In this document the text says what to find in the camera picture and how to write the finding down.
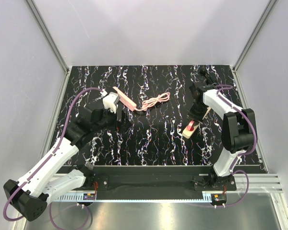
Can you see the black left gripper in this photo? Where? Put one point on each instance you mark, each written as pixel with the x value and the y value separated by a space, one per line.
pixel 117 125

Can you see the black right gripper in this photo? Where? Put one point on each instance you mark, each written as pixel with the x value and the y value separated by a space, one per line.
pixel 192 117

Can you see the beige red power strip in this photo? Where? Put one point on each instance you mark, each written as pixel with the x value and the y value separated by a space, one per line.
pixel 187 134

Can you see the pink power strip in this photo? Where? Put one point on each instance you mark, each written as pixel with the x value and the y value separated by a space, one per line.
pixel 125 99

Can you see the pink square socket adapter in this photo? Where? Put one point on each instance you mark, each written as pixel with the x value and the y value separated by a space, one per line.
pixel 190 126

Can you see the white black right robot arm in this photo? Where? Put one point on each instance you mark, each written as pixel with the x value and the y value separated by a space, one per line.
pixel 238 132

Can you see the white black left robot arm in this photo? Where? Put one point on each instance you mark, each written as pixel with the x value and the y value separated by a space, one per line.
pixel 32 193

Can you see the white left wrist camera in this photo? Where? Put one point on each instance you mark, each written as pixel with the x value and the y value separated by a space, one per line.
pixel 110 101

